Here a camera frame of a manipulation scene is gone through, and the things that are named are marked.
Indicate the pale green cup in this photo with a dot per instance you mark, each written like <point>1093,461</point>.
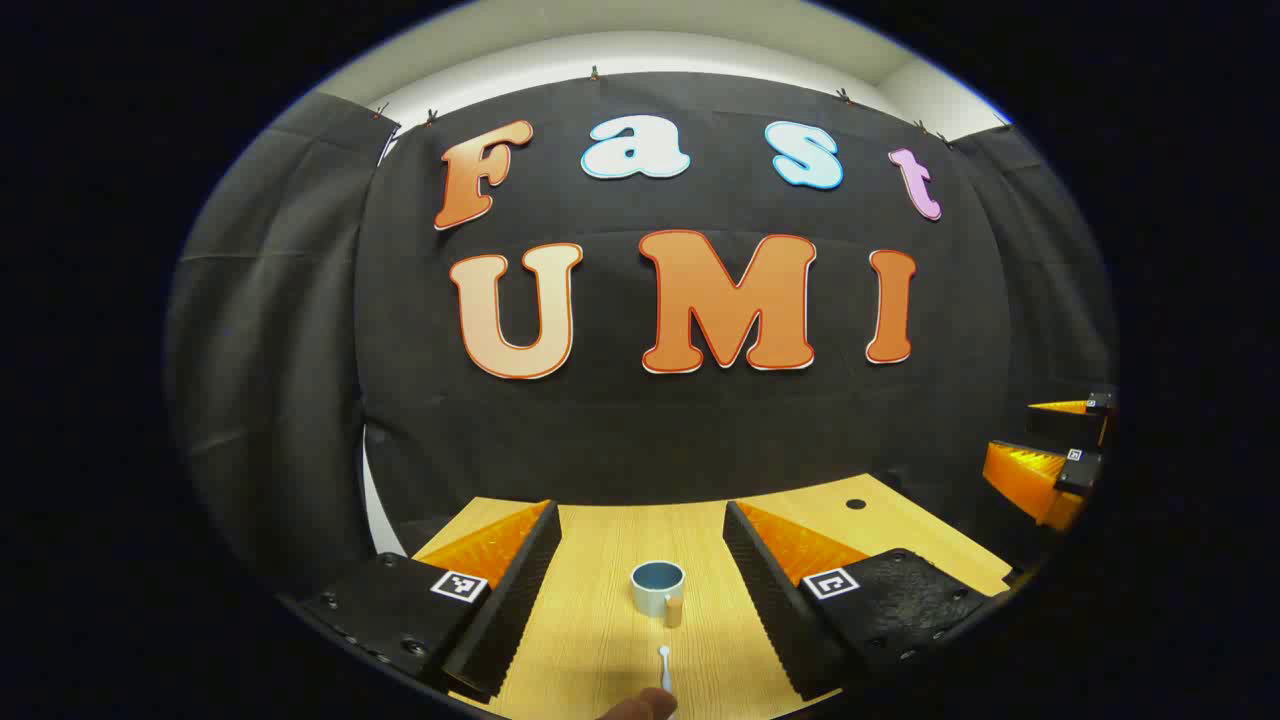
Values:
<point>655,592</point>

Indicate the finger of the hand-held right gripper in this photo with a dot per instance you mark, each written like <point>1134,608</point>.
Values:
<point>1030,480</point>
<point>1065,425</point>

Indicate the white toothbrush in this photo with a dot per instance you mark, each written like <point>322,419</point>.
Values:
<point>665,655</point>

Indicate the wooden desktop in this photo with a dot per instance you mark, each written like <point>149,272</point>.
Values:
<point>600,620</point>

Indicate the black backdrop cloth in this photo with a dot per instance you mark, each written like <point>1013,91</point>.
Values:
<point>650,430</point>

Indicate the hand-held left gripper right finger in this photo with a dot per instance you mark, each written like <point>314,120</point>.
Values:
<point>770,590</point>

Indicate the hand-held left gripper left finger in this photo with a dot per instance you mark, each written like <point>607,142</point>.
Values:
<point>515,590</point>

